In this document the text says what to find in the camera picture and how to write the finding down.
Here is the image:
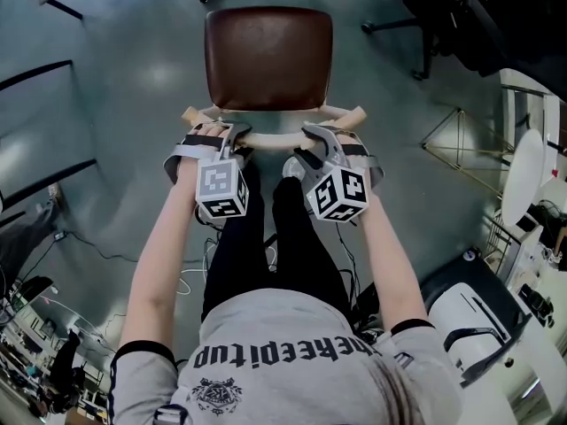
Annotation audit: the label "gold wire frame stand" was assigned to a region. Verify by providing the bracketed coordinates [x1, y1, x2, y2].
[419, 106, 517, 197]

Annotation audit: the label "white floor cable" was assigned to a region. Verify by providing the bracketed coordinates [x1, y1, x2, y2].
[177, 236, 214, 297]

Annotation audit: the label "person's gray shoe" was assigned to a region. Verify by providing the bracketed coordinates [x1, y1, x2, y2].
[282, 156, 307, 182]

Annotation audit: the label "person's right hand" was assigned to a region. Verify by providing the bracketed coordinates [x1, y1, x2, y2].
[334, 129, 369, 149]

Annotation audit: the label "gray wrist strap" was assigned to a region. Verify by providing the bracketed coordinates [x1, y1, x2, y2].
[162, 134, 228, 186]
[339, 143, 386, 189]

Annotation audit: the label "gray left wrist strap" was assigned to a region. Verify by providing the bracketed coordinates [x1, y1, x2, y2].
[162, 134, 228, 186]

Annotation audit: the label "black cable bundle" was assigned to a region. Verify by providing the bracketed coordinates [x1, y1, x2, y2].
[334, 222, 384, 340]

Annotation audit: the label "person's left hand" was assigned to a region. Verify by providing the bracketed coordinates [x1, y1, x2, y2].
[187, 121, 232, 150]

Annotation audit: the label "black floor cable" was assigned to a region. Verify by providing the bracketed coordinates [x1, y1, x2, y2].
[52, 229, 141, 265]

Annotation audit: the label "person's left forearm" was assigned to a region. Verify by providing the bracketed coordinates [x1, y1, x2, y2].
[118, 155, 210, 359]

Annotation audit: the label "black metal shelf frame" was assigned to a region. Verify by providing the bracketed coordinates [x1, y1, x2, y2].
[0, 58, 98, 220]

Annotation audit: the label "brown leather wooden chair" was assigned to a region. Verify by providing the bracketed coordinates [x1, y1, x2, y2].
[180, 6, 368, 152]

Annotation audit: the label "white and black appliance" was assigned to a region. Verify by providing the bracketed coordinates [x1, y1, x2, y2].
[418, 252, 535, 391]

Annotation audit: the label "white round side table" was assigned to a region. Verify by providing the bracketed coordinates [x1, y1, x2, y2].
[501, 127, 547, 228]

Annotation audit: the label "gray printed t-shirt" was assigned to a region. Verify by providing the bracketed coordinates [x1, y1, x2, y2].
[108, 288, 464, 425]

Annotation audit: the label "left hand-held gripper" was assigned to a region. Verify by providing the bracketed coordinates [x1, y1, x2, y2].
[194, 122, 257, 228]

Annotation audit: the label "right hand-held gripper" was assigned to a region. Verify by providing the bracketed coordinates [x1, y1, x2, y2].
[291, 124, 370, 225]

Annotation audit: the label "gray right wrist strap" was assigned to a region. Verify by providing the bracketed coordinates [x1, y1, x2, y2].
[339, 143, 386, 189]

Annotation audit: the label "person's black trousers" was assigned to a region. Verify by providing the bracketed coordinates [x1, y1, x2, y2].
[201, 159, 355, 331]

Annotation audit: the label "person's right forearm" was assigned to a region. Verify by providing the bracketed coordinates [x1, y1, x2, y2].
[353, 179, 431, 332]

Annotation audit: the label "black office chair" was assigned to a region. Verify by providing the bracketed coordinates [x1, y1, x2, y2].
[361, 0, 567, 81]

